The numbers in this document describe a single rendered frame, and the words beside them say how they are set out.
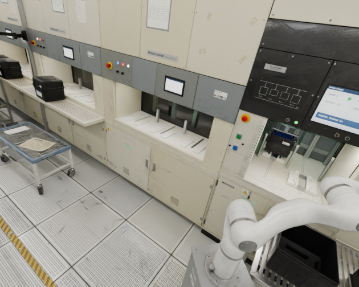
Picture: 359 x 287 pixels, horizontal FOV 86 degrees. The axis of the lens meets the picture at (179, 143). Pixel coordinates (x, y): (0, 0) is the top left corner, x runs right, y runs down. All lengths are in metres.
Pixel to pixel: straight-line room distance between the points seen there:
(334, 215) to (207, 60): 1.16
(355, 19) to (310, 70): 0.26
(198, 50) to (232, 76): 0.32
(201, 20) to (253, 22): 0.35
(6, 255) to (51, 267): 0.40
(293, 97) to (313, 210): 0.73
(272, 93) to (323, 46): 0.33
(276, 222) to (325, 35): 0.98
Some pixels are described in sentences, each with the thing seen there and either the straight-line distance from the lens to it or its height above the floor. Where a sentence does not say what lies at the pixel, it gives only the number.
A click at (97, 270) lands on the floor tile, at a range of 2.05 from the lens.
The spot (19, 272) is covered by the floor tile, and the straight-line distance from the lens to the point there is 2.22.
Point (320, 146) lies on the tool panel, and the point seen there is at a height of 1.02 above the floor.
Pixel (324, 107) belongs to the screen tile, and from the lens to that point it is 1.40.
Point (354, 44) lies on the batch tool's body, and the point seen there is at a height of 1.88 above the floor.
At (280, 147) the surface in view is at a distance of 2.04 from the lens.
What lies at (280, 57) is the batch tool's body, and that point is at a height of 1.77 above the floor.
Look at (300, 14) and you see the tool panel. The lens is 1.39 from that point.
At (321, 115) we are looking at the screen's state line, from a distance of 1.41.
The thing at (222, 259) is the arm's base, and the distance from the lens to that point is 1.09.
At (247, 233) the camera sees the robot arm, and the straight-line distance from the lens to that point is 0.87.
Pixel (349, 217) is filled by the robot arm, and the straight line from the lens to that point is 0.89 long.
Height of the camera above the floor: 1.81
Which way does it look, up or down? 30 degrees down
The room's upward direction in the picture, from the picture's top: 10 degrees clockwise
